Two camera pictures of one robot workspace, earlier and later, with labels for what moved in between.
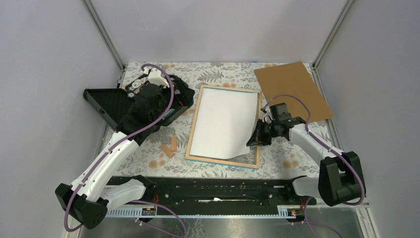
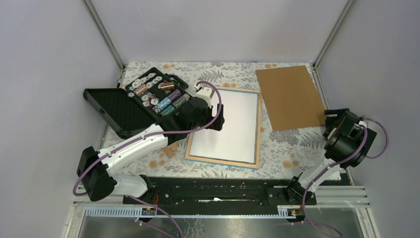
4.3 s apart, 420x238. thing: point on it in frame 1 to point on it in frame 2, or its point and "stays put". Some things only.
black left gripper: [162, 89] to [218, 125]
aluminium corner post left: [89, 7] stays put
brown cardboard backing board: [293, 79] stays put
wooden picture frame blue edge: [219, 162] stays put
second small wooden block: [167, 150] stays put
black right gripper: [258, 138] to [330, 119]
